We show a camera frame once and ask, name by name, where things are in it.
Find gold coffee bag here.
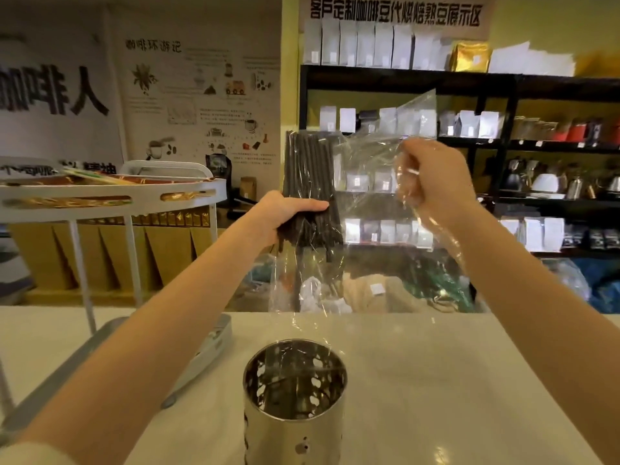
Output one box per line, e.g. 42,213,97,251
450,41,491,73

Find white illustrated wall poster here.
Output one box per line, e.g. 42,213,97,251
104,5,283,199

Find row of brown paper bags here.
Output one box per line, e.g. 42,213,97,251
7,222,219,292

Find beige sign with black characters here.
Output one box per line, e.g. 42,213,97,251
298,0,500,36

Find white banner with black lettering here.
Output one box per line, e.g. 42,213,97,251
0,24,124,177

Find person's left hand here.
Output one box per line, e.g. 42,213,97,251
244,191,330,249

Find black coffee grinder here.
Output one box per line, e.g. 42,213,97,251
205,154,243,219

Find white teapot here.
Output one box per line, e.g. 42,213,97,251
529,173,566,199

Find person's right hand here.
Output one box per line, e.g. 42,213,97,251
396,137,478,227

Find black shelving unit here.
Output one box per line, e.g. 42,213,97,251
299,64,620,259

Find white two-tier rack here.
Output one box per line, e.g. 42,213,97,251
0,160,233,431

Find perforated steel utensil holder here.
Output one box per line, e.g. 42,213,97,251
242,339,348,465

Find person's left forearm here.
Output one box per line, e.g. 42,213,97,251
19,219,264,465

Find bundle of black straws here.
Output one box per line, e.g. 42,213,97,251
277,130,346,263

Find person's right forearm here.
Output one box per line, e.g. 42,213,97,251
438,198,620,465

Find black kettle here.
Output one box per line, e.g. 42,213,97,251
501,159,526,191

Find stack of white flat pouches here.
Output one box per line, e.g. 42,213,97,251
488,41,576,77

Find clear plastic bag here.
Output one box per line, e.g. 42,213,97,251
268,89,480,344

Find steel kettle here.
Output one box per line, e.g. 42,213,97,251
564,169,587,200

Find row of gold sachets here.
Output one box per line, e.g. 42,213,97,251
77,210,211,227

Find row of white coffee bags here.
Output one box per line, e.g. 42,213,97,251
303,16,453,71

